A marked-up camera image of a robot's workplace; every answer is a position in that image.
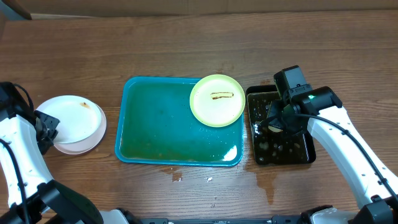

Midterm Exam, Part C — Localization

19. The green yellow sponge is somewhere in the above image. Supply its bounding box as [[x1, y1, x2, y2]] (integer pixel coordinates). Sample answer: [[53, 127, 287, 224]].
[[265, 100, 289, 133]]

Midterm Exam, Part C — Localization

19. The white plate front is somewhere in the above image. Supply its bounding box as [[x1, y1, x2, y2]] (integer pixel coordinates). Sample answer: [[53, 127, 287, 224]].
[[37, 95, 102, 144]]

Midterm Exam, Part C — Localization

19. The white plate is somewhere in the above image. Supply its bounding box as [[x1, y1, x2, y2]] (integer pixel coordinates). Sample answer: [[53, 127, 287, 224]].
[[54, 106, 107, 155], [37, 95, 102, 144]]

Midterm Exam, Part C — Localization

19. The light green plate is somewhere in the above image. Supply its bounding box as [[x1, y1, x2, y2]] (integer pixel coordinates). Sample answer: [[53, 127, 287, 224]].
[[189, 74, 246, 128]]

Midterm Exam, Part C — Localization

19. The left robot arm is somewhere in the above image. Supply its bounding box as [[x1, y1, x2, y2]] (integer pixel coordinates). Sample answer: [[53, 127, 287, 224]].
[[1, 82, 104, 223]]

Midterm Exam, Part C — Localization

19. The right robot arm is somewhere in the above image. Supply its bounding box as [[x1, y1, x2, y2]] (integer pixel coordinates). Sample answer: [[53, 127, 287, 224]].
[[264, 85, 397, 223]]

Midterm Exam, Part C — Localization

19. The black water tray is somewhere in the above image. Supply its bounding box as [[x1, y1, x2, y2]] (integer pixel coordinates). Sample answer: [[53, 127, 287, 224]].
[[246, 85, 316, 166]]

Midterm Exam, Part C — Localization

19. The teal plastic tray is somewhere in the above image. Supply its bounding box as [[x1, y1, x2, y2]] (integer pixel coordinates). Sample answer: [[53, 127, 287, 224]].
[[114, 77, 244, 167]]

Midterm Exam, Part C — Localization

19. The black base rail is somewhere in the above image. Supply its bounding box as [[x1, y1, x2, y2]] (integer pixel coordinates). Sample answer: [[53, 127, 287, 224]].
[[126, 215, 304, 224]]

